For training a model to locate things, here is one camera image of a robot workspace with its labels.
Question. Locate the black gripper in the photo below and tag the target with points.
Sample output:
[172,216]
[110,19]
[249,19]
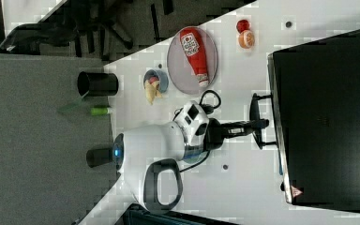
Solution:
[214,135]

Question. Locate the red apple toy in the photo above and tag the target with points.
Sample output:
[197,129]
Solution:
[242,25]

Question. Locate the black cylinder cup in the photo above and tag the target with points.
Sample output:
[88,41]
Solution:
[91,84]

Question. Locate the small blue bowl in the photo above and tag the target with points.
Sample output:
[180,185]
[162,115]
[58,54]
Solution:
[157,75]

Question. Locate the red ketchup bottle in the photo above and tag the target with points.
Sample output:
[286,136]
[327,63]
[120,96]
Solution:
[193,48]

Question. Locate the grey round plate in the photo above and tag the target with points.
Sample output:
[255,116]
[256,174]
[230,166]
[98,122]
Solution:
[180,70]

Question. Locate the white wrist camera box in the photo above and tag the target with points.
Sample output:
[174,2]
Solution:
[193,120]

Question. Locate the black toaster oven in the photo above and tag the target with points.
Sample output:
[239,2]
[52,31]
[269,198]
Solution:
[315,99]

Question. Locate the black cylinder post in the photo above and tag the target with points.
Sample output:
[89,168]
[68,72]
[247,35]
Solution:
[98,157]

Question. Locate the peeled banana toy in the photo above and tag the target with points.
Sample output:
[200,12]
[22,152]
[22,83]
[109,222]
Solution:
[152,91]

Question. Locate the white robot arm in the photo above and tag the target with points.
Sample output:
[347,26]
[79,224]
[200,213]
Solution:
[143,153]

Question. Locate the orange half toy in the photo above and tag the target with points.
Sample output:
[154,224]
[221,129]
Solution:
[246,39]

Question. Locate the green marker pen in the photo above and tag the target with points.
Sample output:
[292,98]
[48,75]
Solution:
[97,111]

